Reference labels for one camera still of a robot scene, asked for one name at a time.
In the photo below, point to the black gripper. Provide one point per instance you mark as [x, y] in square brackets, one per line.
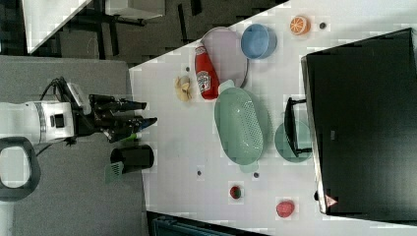
[106, 118]

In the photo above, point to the yellow banana peel toy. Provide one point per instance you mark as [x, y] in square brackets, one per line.
[182, 88]

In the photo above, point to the red ketchup bottle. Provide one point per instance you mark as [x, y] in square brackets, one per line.
[207, 78]

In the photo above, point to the green plastic strainer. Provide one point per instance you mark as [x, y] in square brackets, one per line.
[240, 126]

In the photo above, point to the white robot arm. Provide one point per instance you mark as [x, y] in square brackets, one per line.
[29, 124]

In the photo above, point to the black cylinder holder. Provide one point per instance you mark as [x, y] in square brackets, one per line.
[133, 158]

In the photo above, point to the green slotted spatula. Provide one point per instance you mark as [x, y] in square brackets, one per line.
[113, 171]

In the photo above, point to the grey round plate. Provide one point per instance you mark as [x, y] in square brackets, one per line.
[224, 50]

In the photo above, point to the dark red strawberry toy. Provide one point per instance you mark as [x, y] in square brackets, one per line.
[235, 192]

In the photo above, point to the blue bowl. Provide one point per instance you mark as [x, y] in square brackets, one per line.
[258, 41]

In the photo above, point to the green mug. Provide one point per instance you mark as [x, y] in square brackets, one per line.
[296, 149]

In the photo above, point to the pink strawberry toy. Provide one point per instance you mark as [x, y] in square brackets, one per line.
[285, 208]

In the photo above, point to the orange slice toy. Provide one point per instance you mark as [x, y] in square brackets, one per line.
[300, 25]

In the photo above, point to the black toaster oven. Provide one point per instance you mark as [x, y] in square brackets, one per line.
[362, 115]

